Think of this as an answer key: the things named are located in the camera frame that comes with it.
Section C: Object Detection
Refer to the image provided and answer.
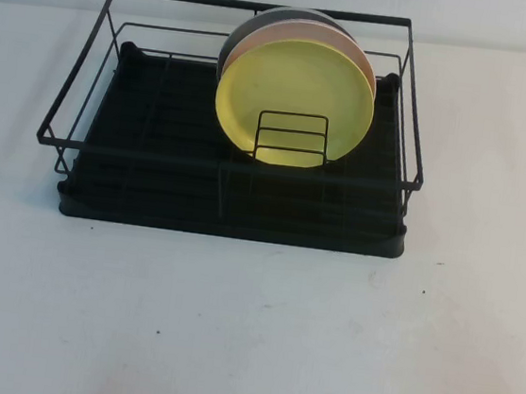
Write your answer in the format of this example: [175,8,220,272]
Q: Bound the pale pink round plate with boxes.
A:
[222,10,384,96]

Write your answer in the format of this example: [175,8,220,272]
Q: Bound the black plastic drip tray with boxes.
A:
[53,35,425,260]

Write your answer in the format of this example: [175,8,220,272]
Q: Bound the black wire dish rack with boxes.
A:
[31,0,443,214]

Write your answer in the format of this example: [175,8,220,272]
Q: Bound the grey round plate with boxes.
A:
[214,0,372,101]

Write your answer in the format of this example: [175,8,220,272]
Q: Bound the yellow round plate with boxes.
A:
[208,30,382,178]

